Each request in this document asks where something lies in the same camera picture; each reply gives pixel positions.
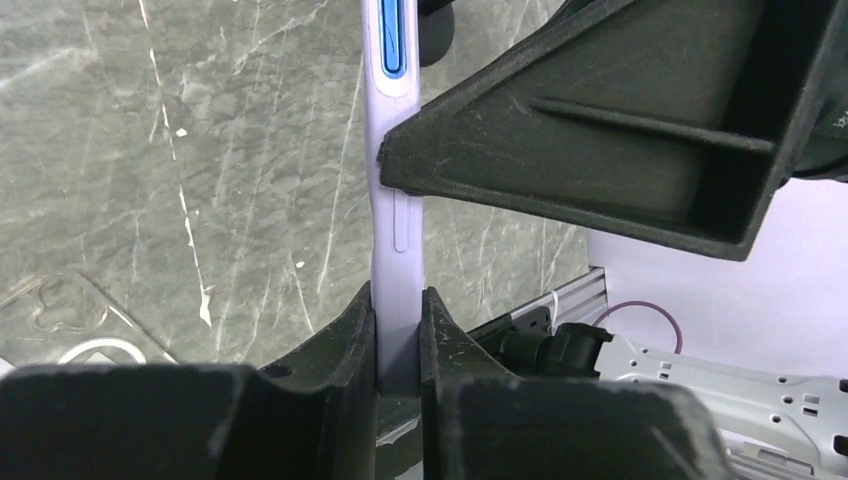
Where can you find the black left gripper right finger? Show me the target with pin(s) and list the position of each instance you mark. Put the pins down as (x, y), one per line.
(480, 421)

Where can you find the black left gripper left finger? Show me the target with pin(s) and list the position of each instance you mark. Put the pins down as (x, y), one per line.
(309, 415)

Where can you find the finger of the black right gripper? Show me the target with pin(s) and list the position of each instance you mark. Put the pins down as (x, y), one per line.
(671, 122)

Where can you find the clear phone case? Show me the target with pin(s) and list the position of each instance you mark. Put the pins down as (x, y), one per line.
(64, 318)

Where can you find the phone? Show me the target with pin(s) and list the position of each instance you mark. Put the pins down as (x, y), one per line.
(391, 75)

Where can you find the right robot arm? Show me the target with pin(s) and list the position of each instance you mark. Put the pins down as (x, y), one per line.
(771, 426)

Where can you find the black microphone stand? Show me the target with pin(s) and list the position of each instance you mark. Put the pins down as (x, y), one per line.
(436, 29)

